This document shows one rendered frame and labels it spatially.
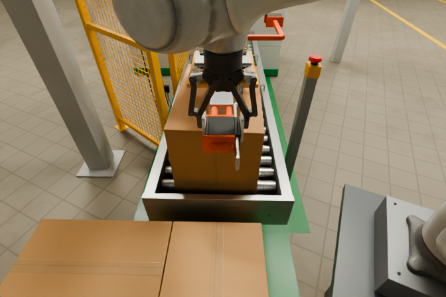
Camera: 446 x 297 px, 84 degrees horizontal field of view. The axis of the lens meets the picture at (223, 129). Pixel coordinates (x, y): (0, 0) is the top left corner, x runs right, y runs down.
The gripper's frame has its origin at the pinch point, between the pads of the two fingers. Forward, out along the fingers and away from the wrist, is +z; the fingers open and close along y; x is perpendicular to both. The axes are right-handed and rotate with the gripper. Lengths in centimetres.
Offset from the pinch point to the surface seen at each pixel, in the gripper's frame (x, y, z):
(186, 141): -29.1, 15.4, 30.9
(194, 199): -21, 14, 59
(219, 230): -9, 2, 65
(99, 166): -89, 103, 115
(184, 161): -29, 17, 43
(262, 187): -33, -20, 66
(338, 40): -303, -156, 88
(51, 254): 2, 69, 65
